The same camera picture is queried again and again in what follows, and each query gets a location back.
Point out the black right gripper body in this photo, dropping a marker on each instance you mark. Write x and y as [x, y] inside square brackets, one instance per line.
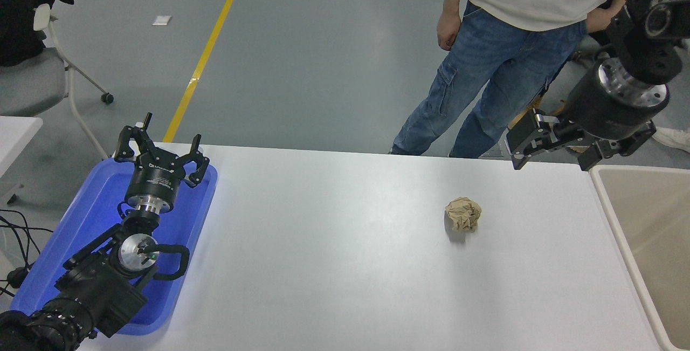
[604, 116]

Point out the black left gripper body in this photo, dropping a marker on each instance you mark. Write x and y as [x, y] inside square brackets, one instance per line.
[153, 181]

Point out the tan paper ball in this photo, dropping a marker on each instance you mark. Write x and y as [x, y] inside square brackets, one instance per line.
[463, 214]

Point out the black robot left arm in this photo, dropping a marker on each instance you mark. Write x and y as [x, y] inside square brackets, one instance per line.
[102, 286]

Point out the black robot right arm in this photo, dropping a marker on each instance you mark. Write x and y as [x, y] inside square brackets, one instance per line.
[647, 60]

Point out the person's left hand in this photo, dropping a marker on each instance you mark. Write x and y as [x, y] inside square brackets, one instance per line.
[599, 19]

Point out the person's right hand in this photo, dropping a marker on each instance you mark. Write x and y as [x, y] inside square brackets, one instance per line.
[448, 32]

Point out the blue plastic tray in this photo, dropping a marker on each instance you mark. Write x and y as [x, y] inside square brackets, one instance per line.
[97, 200]

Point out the large pale bin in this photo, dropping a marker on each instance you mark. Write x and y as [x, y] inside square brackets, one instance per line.
[652, 216]

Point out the white paper scrap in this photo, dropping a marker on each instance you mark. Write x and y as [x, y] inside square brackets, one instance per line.
[161, 20]

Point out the small white table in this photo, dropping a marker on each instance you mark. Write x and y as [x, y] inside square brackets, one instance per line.
[16, 132]

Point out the black garment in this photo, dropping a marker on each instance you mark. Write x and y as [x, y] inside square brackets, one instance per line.
[19, 11]

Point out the grey chair with white frame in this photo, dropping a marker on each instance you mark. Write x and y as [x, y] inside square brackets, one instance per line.
[32, 78]

